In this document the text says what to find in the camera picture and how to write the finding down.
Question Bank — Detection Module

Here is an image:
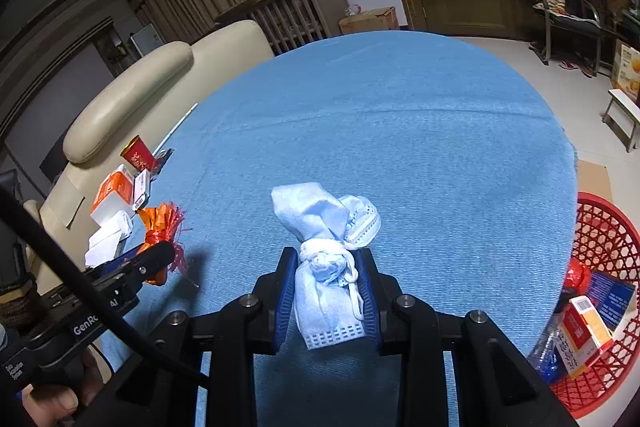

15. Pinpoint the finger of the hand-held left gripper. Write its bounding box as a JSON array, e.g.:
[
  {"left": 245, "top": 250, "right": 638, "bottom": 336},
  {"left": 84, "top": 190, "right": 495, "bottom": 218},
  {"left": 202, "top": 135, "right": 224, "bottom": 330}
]
[{"left": 82, "top": 241, "right": 176, "bottom": 288}]

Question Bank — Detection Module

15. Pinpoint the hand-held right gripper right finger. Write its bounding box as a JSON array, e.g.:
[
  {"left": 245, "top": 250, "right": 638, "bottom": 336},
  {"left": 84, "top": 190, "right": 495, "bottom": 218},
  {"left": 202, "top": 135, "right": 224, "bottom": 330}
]
[{"left": 352, "top": 247, "right": 576, "bottom": 427}]

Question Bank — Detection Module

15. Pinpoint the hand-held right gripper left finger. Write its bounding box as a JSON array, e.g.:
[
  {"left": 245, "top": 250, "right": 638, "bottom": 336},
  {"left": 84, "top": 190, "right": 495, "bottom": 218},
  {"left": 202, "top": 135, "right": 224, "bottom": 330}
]
[{"left": 112, "top": 246, "right": 301, "bottom": 427}]

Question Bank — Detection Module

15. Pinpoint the orange fringed wrapper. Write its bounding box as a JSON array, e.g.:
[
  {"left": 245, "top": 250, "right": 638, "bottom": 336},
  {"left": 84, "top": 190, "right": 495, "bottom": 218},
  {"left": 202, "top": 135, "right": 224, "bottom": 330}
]
[{"left": 137, "top": 202, "right": 190, "bottom": 285}]

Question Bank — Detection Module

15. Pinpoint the blue face mask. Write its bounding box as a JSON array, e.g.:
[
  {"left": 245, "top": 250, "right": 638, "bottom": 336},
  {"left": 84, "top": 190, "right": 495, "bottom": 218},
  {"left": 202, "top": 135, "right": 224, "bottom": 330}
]
[{"left": 271, "top": 181, "right": 383, "bottom": 351}]

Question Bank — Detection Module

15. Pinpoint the clear plastic bottle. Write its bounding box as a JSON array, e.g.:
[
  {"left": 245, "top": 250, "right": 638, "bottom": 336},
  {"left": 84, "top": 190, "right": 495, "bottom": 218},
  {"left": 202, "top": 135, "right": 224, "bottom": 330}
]
[{"left": 527, "top": 322, "right": 568, "bottom": 383}]

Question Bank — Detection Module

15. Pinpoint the red plastic bag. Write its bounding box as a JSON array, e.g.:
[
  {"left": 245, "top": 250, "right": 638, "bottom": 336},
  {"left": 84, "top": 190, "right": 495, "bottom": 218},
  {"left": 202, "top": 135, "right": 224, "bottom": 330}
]
[{"left": 565, "top": 259, "right": 593, "bottom": 295}]

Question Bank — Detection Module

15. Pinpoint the yellow and red medicine box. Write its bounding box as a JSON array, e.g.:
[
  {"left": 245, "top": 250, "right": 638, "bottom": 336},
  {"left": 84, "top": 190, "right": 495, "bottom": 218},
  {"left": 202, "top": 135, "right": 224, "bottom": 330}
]
[{"left": 556, "top": 296, "right": 615, "bottom": 380}]

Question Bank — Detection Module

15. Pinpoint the blue and silver toothpaste box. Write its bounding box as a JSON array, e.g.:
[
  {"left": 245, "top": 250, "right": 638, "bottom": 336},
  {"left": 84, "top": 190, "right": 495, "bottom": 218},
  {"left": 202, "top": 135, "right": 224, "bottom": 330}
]
[{"left": 585, "top": 271, "right": 638, "bottom": 328}]

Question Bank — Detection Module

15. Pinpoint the red plastic basket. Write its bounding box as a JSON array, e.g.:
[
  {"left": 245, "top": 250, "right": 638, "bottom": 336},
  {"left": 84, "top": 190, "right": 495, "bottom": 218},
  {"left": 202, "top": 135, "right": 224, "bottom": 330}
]
[{"left": 547, "top": 192, "right": 640, "bottom": 420}]

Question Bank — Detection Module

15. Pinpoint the person's left hand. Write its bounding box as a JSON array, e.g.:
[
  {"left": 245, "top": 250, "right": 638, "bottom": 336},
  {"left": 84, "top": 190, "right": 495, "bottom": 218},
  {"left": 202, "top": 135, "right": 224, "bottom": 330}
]
[{"left": 20, "top": 349, "right": 108, "bottom": 427}]

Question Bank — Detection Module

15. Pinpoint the white folded tissue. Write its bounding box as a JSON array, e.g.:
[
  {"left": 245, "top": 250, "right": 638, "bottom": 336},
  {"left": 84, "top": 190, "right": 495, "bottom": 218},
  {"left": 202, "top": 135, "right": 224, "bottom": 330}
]
[{"left": 102, "top": 210, "right": 133, "bottom": 239}]

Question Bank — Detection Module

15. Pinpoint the small white box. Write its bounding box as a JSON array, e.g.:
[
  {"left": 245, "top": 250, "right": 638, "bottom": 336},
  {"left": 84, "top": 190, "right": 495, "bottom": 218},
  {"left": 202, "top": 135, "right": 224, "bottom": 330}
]
[{"left": 132, "top": 169, "right": 152, "bottom": 210}]

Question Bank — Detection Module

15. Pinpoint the orange and white box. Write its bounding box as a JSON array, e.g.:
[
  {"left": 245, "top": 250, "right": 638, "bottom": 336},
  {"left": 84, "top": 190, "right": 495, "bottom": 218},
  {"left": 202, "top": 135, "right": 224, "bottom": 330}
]
[{"left": 90, "top": 166, "right": 137, "bottom": 225}]

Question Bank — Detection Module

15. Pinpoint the dark snack wrapper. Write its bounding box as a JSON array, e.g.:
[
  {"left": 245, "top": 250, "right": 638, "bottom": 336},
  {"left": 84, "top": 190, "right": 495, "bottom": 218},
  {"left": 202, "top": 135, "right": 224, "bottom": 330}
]
[{"left": 150, "top": 148, "right": 176, "bottom": 178}]

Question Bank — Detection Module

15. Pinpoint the red paper cup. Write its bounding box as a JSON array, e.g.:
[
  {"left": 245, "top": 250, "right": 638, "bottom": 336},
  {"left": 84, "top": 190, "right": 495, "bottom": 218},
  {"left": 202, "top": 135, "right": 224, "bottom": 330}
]
[{"left": 121, "top": 135, "right": 161, "bottom": 172}]

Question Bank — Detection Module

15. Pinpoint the thin white stick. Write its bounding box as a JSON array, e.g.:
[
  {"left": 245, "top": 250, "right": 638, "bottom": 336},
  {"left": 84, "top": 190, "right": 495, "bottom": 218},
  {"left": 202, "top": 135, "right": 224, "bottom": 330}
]
[{"left": 152, "top": 103, "right": 199, "bottom": 156}]

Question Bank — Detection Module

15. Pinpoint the blue tablecloth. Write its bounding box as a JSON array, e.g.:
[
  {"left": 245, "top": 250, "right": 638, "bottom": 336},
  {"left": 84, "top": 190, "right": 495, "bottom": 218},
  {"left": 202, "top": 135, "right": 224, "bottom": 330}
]
[{"left": 97, "top": 29, "right": 581, "bottom": 427}]

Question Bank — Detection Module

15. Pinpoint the beige leather sofa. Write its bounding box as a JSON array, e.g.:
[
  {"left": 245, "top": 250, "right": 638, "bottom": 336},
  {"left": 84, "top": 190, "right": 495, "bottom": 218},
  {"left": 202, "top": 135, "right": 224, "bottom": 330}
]
[{"left": 22, "top": 19, "right": 276, "bottom": 308}]

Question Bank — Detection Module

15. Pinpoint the white board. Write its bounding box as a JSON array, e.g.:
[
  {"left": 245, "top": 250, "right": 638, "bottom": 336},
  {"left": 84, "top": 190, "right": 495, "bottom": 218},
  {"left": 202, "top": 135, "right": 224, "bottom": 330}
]
[{"left": 130, "top": 23, "right": 166, "bottom": 56}]

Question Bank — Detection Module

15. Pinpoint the flat cardboard sheet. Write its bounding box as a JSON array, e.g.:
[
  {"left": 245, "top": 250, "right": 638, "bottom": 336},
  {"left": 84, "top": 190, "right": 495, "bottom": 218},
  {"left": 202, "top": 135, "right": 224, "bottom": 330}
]
[{"left": 575, "top": 159, "right": 613, "bottom": 202}]

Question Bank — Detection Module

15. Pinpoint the wooden baby crib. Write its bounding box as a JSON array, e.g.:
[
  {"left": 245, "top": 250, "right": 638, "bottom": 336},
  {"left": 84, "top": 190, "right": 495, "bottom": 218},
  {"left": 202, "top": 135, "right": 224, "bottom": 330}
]
[{"left": 215, "top": 0, "right": 351, "bottom": 56}]

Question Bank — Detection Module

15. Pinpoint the brown cardboard box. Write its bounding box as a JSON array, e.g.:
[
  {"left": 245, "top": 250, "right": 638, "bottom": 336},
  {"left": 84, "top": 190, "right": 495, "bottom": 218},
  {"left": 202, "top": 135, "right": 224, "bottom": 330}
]
[{"left": 339, "top": 6, "right": 399, "bottom": 35}]

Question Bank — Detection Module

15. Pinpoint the white wooden stool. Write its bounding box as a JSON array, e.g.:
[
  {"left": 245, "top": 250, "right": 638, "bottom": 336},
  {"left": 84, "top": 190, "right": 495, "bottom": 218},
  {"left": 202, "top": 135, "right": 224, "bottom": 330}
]
[{"left": 602, "top": 89, "right": 640, "bottom": 152}]

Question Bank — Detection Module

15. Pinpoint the dark metal chair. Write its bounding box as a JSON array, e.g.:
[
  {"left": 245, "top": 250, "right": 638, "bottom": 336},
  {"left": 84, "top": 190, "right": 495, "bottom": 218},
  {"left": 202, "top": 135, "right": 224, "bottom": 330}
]
[{"left": 520, "top": 0, "right": 608, "bottom": 78}]

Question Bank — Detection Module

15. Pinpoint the yellow carton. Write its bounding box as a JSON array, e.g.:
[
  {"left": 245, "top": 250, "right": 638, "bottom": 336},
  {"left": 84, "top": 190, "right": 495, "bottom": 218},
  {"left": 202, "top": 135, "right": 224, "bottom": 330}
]
[{"left": 612, "top": 41, "right": 640, "bottom": 100}]

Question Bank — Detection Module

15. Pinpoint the black cable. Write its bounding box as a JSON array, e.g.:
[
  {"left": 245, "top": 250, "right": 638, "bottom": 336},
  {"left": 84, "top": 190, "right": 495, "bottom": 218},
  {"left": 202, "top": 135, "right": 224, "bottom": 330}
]
[{"left": 0, "top": 187, "right": 211, "bottom": 383}]

